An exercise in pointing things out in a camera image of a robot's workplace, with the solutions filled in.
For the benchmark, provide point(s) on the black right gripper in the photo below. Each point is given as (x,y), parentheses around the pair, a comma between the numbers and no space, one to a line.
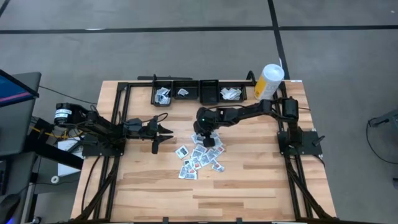
(209,124)

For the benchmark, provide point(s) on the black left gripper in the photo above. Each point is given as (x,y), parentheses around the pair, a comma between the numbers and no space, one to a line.
(154,133)

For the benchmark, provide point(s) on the white printed first aid packet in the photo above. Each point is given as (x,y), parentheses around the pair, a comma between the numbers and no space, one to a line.
(162,99)
(225,95)
(218,168)
(237,94)
(182,173)
(231,91)
(163,91)
(183,92)
(196,138)
(191,175)
(182,152)
(219,150)
(204,160)
(199,152)
(218,140)

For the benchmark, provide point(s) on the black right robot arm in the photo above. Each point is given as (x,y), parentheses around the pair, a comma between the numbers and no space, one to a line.
(258,109)

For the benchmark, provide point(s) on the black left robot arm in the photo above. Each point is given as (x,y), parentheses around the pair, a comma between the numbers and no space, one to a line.
(99,124)

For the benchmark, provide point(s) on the black mesh basket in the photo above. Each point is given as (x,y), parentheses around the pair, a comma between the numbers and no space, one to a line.
(161,84)
(233,84)
(191,91)
(209,92)

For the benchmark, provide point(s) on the white yellow wipes canister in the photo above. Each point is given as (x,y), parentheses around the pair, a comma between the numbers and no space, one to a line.
(269,81)

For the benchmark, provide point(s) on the white paper sheet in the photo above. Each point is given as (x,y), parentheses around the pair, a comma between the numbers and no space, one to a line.
(66,169)

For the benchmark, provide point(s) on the black stand beam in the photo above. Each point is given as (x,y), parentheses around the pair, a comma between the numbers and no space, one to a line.
(56,154)

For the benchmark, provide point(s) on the white tape roll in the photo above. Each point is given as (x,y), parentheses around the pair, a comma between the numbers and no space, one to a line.
(52,179)

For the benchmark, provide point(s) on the monitor with blue screen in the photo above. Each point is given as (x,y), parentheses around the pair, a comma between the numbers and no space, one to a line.
(12,90)

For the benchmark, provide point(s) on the grey chair base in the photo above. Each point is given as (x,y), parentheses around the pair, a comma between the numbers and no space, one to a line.
(388,118)

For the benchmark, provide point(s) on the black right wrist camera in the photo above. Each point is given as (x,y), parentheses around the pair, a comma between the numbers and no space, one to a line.
(196,127)

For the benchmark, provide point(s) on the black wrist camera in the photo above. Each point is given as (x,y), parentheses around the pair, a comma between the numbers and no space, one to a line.
(133,124)
(196,127)

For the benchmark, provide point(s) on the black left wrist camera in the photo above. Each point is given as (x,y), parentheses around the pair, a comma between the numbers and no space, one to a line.
(133,124)

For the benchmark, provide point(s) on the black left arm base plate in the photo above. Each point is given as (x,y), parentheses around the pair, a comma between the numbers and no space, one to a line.
(93,151)

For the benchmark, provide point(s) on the small black edge bracket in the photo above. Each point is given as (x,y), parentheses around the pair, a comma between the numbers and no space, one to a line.
(165,220)
(239,220)

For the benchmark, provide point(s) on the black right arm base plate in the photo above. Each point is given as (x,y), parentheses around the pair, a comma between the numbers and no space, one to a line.
(311,146)

